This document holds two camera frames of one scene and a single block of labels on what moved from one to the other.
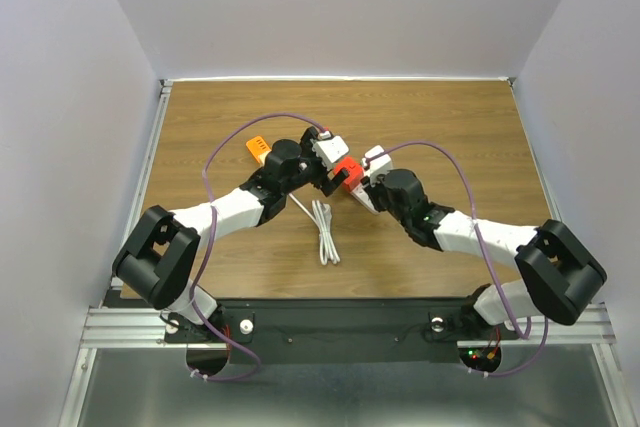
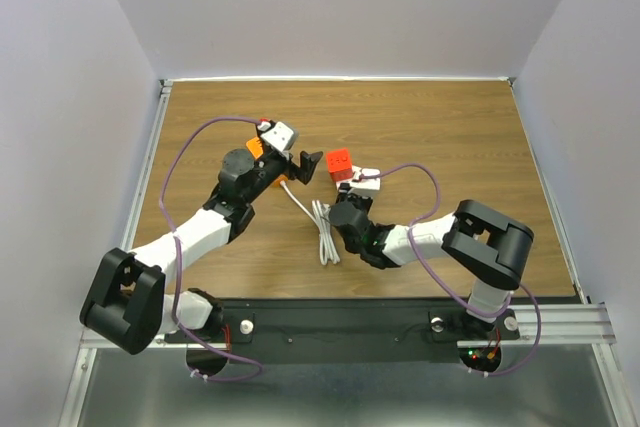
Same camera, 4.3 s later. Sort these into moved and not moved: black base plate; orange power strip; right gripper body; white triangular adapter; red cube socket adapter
Moved: white triangular adapter; right gripper body; red cube socket adapter
Not moved: black base plate; orange power strip
